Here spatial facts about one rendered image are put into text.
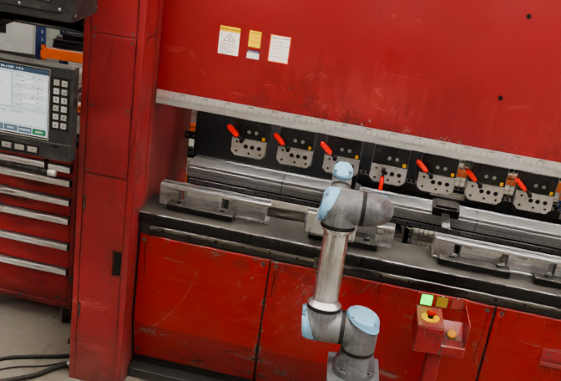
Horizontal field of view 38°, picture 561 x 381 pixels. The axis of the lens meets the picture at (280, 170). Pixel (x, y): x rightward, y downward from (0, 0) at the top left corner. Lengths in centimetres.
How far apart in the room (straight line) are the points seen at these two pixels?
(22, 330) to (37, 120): 156
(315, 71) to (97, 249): 122
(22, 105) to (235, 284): 122
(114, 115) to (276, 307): 110
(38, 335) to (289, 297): 138
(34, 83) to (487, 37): 170
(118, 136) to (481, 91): 147
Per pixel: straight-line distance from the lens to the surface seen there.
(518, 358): 369
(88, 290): 374
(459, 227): 380
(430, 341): 329
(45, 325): 440
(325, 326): 277
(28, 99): 308
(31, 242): 419
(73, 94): 300
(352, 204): 263
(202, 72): 342
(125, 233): 354
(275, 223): 361
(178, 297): 373
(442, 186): 343
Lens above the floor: 242
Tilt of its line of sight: 22 degrees down
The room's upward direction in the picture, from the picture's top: 8 degrees clockwise
